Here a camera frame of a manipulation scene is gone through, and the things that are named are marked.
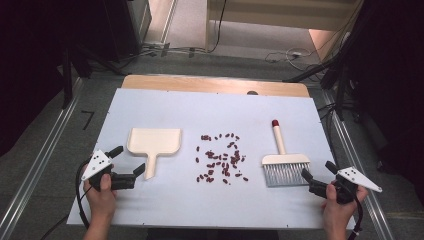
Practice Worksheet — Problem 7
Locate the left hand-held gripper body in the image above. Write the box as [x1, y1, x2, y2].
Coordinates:
[80, 149, 138, 193]

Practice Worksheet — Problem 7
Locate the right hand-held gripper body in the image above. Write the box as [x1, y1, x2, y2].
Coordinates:
[308, 166, 383, 205]

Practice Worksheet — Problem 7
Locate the cream brush with red cap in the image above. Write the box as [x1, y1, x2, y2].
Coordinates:
[261, 119, 312, 188]

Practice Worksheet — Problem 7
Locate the cream plastic dustpan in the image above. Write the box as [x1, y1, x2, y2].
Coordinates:
[126, 127, 183, 181]

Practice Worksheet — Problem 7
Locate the pile of red beans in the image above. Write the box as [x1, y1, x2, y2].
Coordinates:
[194, 132, 250, 185]

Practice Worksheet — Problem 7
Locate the person's left hand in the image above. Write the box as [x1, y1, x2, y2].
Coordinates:
[83, 163, 118, 222]

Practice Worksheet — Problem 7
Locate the person's right hand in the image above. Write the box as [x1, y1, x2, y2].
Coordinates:
[320, 182, 369, 232]

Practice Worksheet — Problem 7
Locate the black metal stand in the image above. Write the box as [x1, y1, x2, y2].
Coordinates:
[283, 31, 364, 122]
[59, 43, 126, 110]

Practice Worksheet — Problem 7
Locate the white board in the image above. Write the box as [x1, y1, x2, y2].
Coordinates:
[66, 87, 358, 231]

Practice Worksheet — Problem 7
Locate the dark curtain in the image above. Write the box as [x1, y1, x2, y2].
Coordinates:
[346, 0, 424, 204]
[0, 0, 106, 158]

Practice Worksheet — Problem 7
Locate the wooden table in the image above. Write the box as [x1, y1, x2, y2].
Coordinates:
[121, 74, 311, 98]

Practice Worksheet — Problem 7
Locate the dark cabinet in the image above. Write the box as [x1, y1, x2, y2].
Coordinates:
[99, 0, 143, 64]

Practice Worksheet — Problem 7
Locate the beige furniture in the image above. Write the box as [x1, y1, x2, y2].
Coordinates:
[204, 0, 364, 32]

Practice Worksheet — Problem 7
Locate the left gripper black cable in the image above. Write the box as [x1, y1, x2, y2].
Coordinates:
[74, 159, 94, 231]

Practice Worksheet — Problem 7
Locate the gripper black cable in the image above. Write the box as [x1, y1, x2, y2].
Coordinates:
[346, 186, 365, 240]
[74, 159, 94, 231]

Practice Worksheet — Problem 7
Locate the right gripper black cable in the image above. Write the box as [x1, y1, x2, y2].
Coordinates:
[346, 186, 365, 240]

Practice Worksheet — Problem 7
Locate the aluminium floor rail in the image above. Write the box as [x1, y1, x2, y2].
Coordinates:
[0, 78, 84, 240]
[323, 89, 396, 240]

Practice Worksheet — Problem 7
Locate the thin black cable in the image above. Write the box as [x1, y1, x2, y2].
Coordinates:
[39, 214, 69, 240]

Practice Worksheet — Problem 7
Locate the bundle of floor cables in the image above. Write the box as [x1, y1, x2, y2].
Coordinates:
[119, 41, 214, 63]

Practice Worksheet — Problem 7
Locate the white floor cable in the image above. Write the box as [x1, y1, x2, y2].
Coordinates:
[264, 46, 322, 73]

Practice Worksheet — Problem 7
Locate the hanging black cable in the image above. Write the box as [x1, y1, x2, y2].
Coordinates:
[207, 0, 228, 54]

